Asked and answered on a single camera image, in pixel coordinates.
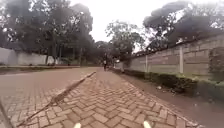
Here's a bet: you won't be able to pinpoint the pale wall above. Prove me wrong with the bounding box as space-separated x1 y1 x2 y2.
0 47 68 67

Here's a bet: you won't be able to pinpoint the grass verge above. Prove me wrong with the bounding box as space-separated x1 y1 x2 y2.
0 64 81 75

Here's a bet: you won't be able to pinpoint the trees behind stone wall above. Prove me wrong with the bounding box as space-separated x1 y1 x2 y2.
143 0 224 52

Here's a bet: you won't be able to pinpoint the grey dirt strip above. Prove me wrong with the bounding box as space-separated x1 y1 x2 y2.
114 71 224 128

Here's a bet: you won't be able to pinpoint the red brick road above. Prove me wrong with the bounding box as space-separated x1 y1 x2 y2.
0 67 101 128

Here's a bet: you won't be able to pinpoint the red brick path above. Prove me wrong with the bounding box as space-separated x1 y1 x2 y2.
16 67 201 128

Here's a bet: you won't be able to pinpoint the low green hedge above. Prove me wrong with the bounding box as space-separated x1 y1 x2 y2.
111 68 224 101

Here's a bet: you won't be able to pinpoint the tree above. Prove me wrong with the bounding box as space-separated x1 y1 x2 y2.
105 19 147 62

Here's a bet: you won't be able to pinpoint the person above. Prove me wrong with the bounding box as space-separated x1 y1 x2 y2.
102 59 108 72

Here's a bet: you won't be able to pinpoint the row of trees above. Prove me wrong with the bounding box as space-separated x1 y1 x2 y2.
0 0 105 66

